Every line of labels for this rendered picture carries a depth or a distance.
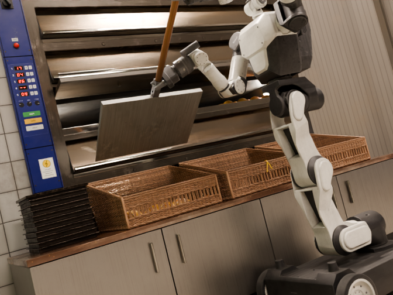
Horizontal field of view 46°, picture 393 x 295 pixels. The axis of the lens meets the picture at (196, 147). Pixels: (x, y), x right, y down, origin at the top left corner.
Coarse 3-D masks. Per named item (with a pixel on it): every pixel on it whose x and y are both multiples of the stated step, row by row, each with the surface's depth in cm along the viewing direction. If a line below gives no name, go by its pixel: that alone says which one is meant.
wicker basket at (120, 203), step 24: (168, 168) 282; (96, 192) 239; (120, 192) 261; (144, 192) 220; (168, 192) 227; (192, 192) 235; (216, 192) 244; (96, 216) 246; (120, 216) 219; (144, 216) 219; (168, 216) 225
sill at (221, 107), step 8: (224, 104) 315; (232, 104) 319; (240, 104) 322; (248, 104) 325; (256, 104) 329; (200, 112) 304; (72, 128) 259; (80, 128) 262; (88, 128) 264; (96, 128) 266
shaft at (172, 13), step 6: (174, 6) 195; (174, 12) 197; (168, 18) 199; (174, 18) 199; (168, 24) 201; (168, 30) 202; (168, 36) 204; (168, 42) 206; (162, 48) 209; (162, 54) 210; (162, 60) 212; (162, 66) 214; (162, 72) 216; (156, 78) 219
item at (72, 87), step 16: (224, 64) 303; (64, 80) 247; (80, 80) 251; (96, 80) 258; (112, 80) 265; (128, 80) 272; (144, 80) 280; (192, 80) 306; (208, 80) 316; (64, 96) 262; (80, 96) 269
